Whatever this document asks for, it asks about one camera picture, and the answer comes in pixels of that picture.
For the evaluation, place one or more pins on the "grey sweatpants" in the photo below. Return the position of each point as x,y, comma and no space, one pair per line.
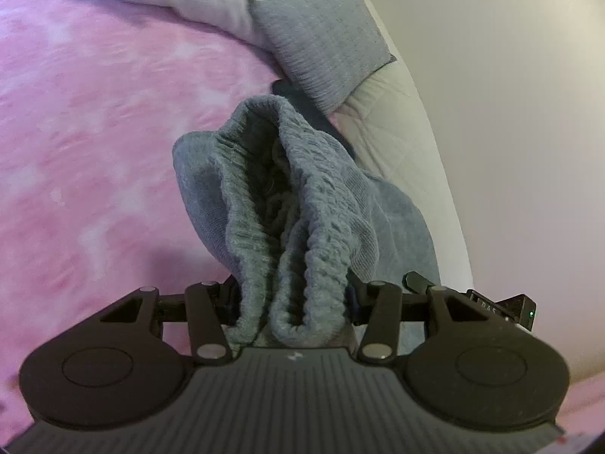
321,208

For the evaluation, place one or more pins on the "pale pink pillow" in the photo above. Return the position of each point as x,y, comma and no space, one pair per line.
392,132

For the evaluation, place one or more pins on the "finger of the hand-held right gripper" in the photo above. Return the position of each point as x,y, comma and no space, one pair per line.
416,282

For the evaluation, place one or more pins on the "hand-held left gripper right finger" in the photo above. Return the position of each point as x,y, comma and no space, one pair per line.
361,302

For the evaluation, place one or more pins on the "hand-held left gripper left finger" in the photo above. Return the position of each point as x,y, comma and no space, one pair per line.
227,305

